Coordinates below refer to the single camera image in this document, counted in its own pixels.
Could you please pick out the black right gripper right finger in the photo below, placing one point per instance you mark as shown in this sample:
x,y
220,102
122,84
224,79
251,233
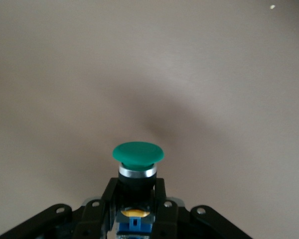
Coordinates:
x,y
169,219

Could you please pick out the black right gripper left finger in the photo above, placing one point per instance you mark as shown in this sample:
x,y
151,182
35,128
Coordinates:
x,y
94,219

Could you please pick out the green push button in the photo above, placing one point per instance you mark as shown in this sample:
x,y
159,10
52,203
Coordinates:
x,y
138,154

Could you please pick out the tiny white crumb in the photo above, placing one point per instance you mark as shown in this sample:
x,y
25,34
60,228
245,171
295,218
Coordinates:
x,y
272,7

